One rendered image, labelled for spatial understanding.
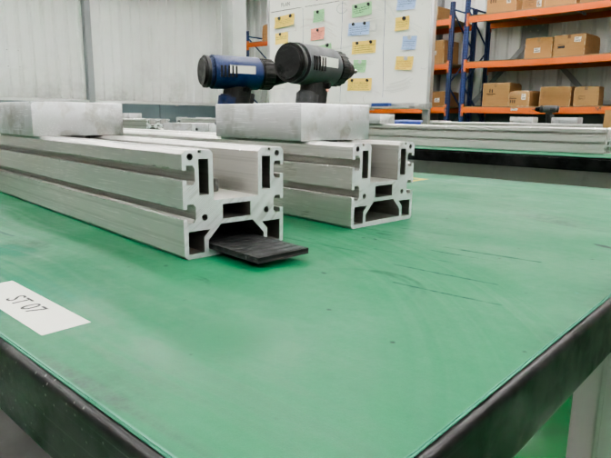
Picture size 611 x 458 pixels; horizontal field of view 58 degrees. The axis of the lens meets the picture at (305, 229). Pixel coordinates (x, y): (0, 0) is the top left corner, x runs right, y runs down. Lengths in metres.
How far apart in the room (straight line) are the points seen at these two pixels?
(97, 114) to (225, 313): 0.47
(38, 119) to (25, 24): 12.50
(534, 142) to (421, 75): 1.76
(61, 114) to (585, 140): 1.69
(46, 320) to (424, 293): 0.22
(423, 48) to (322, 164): 3.24
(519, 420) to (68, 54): 13.37
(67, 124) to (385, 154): 0.38
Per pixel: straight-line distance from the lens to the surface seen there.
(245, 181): 0.49
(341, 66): 0.91
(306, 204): 0.60
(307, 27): 4.42
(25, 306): 0.36
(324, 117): 0.62
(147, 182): 0.48
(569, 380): 0.35
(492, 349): 0.29
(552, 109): 4.74
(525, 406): 0.29
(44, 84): 13.21
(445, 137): 2.26
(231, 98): 1.05
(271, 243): 0.45
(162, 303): 0.34
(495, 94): 10.96
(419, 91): 3.78
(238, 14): 9.43
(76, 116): 0.74
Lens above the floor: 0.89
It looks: 11 degrees down
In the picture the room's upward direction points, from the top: 1 degrees clockwise
